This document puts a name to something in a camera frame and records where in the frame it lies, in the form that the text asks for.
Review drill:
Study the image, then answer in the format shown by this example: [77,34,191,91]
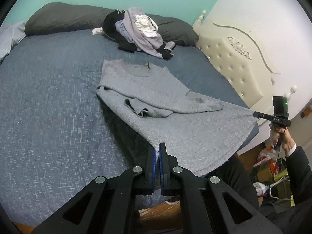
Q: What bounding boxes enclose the grey knit sweater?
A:
[97,59,258,175]

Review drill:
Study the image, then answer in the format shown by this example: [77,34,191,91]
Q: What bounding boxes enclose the person's right hand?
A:
[270,124,297,157]

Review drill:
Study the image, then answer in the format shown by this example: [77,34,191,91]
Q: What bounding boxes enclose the white sock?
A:
[92,27,104,35]

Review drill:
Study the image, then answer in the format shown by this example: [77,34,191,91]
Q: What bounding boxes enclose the lavender and black jacket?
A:
[102,7,176,60]

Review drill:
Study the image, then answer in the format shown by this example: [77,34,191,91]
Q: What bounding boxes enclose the black sleeve right forearm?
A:
[259,146,311,233]

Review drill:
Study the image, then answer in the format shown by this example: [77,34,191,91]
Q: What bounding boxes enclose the floor clutter bags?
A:
[252,146,293,201]

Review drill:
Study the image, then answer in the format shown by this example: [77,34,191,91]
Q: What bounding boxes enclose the cream tufted headboard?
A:
[192,0,312,155]

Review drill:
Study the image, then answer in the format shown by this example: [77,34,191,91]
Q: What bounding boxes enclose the light blue bed sheet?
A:
[0,22,26,62]

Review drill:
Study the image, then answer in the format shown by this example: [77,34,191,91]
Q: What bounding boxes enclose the dark grey long pillow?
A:
[25,2,199,47]

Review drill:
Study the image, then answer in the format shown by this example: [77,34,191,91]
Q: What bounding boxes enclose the white cable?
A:
[269,175,292,200]

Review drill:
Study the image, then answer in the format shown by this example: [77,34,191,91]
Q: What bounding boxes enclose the blue patterned bedspread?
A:
[1,30,244,226]

